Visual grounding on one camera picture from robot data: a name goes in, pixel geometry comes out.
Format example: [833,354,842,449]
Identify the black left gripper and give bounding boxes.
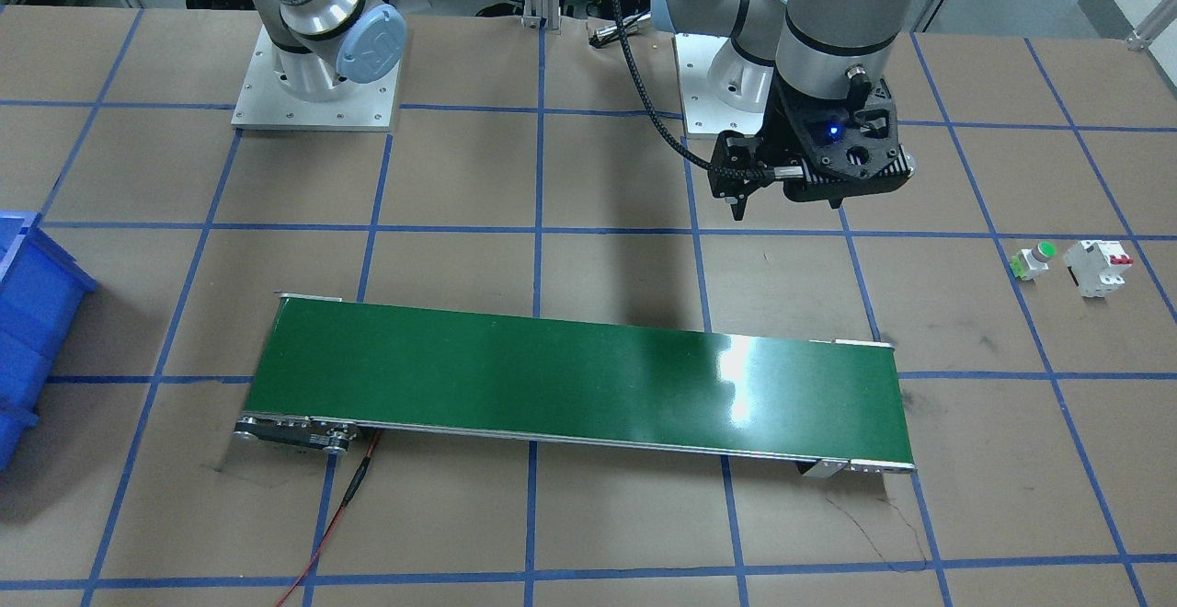
[707,84,810,222]

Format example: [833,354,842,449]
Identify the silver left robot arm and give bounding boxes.
[651,0,916,221]

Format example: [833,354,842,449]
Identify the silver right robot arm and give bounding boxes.
[252,0,408,104]

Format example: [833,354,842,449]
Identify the white circuit breaker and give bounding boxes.
[1063,239,1135,298]

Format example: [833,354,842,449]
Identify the green conveyor belt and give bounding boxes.
[235,295,915,476]

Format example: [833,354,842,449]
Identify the blue plastic bin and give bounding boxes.
[1,211,97,468]

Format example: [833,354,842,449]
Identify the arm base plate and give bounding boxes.
[231,29,400,132]
[673,33,773,139]

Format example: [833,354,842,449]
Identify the black braided camera cable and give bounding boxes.
[611,0,802,180]

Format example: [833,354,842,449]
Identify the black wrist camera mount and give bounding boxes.
[783,74,916,208]

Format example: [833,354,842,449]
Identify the green push button switch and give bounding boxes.
[1006,241,1057,281]

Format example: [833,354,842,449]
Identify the red black conveyor cable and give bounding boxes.
[274,431,385,607]

